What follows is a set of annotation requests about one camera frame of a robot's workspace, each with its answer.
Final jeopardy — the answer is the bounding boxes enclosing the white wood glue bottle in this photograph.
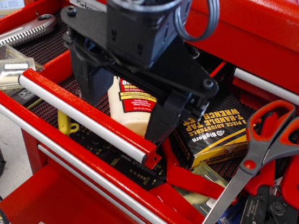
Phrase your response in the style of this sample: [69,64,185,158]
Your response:
[107,76,157,137]

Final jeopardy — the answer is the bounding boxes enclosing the red black wire stripper tool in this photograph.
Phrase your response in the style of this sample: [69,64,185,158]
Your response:
[69,125,218,224]

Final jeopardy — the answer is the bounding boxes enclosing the grey looped cable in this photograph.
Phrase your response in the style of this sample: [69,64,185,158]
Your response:
[171,0,222,45]

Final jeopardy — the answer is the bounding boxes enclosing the small red upper drawer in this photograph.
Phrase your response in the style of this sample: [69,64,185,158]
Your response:
[9,31,228,178]

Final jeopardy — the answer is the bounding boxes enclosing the white drawer label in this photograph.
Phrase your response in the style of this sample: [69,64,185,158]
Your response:
[69,0,107,12]

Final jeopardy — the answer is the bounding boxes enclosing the silver ratchet tool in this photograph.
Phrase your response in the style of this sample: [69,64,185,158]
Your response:
[0,14,57,47]

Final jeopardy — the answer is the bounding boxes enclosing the yellow handled tool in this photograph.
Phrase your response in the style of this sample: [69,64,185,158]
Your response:
[57,110,80,136]

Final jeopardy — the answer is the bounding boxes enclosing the blue drill bit package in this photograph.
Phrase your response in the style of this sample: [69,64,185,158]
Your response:
[217,200,245,224]

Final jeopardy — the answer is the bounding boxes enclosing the black yellow tap wrench box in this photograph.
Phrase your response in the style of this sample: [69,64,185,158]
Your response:
[170,87,250,170]

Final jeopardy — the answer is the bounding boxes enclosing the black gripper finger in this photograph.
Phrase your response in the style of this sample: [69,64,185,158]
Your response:
[145,90,210,143]

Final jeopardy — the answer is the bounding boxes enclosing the clear plastic parts case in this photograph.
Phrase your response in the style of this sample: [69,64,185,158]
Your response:
[0,57,36,90]

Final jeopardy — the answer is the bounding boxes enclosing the red tool chest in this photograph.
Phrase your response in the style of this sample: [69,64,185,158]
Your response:
[0,0,299,224]

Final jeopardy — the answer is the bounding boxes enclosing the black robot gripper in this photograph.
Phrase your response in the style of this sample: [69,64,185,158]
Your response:
[61,0,220,106]

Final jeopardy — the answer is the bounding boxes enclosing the red grey handled scissors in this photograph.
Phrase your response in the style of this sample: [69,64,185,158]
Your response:
[202,100,299,224]

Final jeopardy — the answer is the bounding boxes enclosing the red handled crimping pliers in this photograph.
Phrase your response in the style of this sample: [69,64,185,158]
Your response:
[238,124,299,224]

